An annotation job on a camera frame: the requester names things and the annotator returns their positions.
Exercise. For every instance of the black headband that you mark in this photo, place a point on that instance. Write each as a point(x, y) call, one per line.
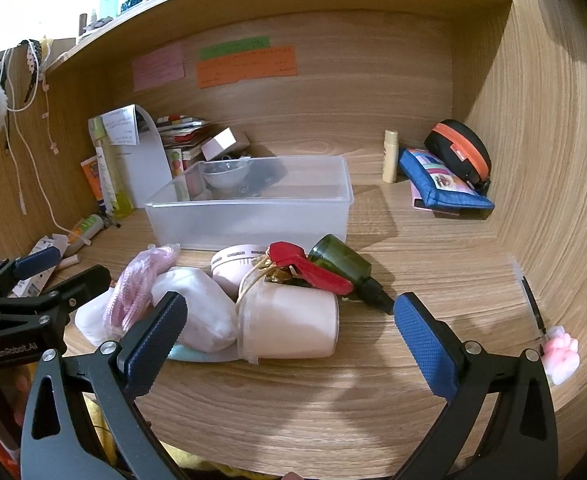
point(32, 80)

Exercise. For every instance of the gold bell ornament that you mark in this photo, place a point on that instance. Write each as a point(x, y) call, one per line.
point(268, 274)

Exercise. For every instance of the black orange zip case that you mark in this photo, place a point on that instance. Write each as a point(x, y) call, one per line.
point(453, 140)

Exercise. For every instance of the pink notebook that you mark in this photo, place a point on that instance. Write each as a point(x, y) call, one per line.
point(416, 201)

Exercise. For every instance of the orange tube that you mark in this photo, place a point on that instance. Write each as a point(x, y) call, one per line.
point(92, 175)

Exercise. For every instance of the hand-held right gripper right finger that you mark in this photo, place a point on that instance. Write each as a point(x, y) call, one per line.
point(423, 345)

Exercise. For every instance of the white carton fruit print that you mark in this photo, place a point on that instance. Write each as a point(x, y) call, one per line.
point(178, 160)

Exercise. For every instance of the orange sticky note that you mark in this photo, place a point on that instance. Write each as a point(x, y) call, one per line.
point(243, 71)

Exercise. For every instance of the green white tube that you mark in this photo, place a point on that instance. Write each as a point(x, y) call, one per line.
point(88, 225)

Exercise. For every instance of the pale pink plastic cup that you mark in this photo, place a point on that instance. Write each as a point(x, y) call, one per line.
point(288, 325)

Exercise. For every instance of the cream lotion tube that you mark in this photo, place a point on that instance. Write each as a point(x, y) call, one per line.
point(390, 160)

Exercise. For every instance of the wooden desk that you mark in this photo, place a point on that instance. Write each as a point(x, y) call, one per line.
point(323, 410)

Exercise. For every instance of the light blue face mask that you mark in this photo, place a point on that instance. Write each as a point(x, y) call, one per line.
point(90, 322)

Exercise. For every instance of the yellow-green spray bottle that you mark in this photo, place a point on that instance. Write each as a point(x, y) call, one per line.
point(119, 195)

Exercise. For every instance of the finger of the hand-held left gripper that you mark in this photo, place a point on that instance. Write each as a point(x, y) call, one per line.
point(85, 282)
point(38, 261)

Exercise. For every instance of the blue patchwork pouch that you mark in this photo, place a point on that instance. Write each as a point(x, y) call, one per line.
point(423, 175)

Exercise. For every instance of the pink round jar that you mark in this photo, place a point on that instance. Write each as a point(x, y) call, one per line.
point(231, 264)

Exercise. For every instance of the clear bowl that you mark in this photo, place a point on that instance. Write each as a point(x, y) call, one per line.
point(223, 177)

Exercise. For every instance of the pink sticky note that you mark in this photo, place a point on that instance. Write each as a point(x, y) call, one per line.
point(158, 67)

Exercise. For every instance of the pink paw toy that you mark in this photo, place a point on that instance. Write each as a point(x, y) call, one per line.
point(563, 355)

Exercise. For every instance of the white handwritten paper note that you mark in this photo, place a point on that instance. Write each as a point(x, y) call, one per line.
point(121, 125)

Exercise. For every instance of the small white box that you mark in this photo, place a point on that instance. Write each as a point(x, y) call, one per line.
point(223, 142)

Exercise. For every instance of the stack of books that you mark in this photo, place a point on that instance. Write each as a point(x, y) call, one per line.
point(183, 132)

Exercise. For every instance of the white file stand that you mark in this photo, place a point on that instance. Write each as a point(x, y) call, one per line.
point(143, 170)

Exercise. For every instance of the dark green bottle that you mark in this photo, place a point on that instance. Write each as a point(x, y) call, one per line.
point(343, 260)

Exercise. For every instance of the green sticky note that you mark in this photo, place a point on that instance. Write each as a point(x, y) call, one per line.
point(233, 49)

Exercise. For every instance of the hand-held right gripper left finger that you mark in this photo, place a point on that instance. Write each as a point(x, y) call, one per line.
point(153, 345)

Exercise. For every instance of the white paper packet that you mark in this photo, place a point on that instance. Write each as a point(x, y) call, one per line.
point(38, 280)

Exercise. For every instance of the clear plastic storage box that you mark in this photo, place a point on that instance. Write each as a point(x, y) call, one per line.
point(283, 205)

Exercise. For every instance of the black pen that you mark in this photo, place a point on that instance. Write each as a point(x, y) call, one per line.
point(532, 305)

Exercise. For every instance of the teal bottle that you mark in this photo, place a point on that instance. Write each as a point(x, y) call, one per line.
point(109, 5)

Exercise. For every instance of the yellow cloth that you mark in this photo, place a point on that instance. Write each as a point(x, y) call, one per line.
point(98, 425)

